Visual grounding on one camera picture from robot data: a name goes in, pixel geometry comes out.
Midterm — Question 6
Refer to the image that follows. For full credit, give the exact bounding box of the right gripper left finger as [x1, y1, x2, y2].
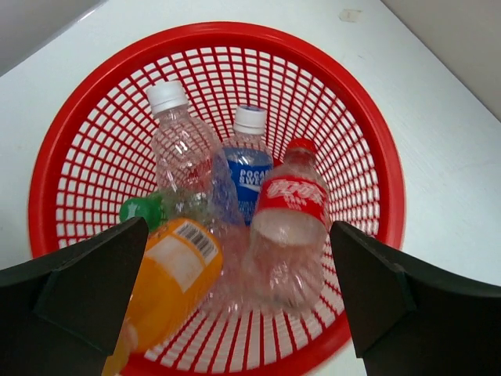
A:
[1, 217, 149, 375]

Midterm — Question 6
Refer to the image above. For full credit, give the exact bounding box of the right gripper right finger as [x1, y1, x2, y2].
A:
[330, 221, 500, 375]

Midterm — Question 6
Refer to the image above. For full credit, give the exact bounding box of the orange bottle front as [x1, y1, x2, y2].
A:
[102, 218, 223, 375]

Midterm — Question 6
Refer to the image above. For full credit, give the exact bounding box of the red label clear bottle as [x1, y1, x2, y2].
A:
[243, 138, 330, 315]

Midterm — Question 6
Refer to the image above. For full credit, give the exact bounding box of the green soda bottle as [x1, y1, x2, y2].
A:
[118, 192, 168, 232]

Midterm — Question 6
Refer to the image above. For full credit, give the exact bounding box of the clear unlabelled plastic bottle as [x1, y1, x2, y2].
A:
[145, 80, 243, 236]

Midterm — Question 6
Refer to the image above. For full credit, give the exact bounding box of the blue label clear bottle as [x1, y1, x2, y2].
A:
[222, 105, 274, 225]

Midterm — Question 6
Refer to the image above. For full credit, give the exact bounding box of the red plastic mesh basket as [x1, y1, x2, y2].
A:
[28, 22, 405, 375]

